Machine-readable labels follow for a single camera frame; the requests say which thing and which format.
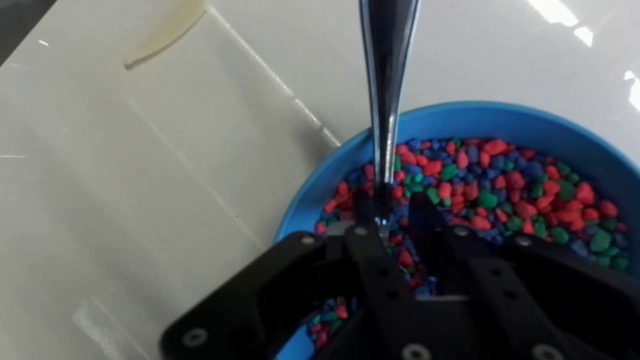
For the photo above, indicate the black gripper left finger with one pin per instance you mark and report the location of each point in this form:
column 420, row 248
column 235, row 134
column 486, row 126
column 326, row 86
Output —
column 259, row 310

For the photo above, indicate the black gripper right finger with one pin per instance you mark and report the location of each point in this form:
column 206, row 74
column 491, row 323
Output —
column 530, row 301

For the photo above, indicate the silver spoon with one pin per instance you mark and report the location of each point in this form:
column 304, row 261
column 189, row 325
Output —
column 386, row 36

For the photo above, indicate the colourful cereal pieces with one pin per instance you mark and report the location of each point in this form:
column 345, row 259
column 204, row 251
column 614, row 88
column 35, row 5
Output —
column 499, row 190

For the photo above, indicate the blue bowl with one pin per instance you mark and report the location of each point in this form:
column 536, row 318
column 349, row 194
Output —
column 324, row 196

